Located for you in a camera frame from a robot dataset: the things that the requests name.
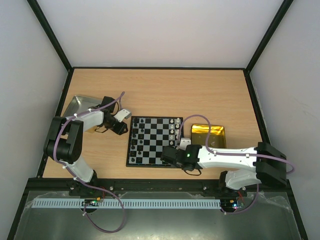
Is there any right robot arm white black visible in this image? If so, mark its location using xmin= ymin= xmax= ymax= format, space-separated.
xmin=160 ymin=139 xmax=287 ymax=196

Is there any light blue slotted cable duct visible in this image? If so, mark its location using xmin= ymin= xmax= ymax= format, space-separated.
xmin=31 ymin=198 xmax=221 ymax=210

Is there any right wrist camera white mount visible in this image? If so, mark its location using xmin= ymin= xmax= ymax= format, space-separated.
xmin=178 ymin=137 xmax=192 ymax=151

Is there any silver metal tin tray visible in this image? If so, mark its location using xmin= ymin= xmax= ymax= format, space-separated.
xmin=63 ymin=95 xmax=103 ymax=132

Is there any black white chess board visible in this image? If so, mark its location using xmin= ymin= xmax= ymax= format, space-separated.
xmin=126 ymin=116 xmax=183 ymax=168

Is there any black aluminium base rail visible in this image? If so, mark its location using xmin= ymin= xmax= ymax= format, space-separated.
xmin=25 ymin=176 xmax=291 ymax=198

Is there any gold metal tin tray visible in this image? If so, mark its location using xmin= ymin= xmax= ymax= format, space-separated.
xmin=189 ymin=123 xmax=228 ymax=150

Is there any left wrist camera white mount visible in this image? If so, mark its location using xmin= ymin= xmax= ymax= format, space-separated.
xmin=114 ymin=108 xmax=132 ymax=123

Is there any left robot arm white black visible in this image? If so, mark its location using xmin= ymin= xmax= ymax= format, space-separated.
xmin=43 ymin=92 xmax=132 ymax=194

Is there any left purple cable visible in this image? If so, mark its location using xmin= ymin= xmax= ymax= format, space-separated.
xmin=55 ymin=91 xmax=126 ymax=232

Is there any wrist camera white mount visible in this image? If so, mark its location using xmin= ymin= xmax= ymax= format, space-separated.
xmin=178 ymin=137 xmax=192 ymax=151
xmin=114 ymin=108 xmax=132 ymax=123

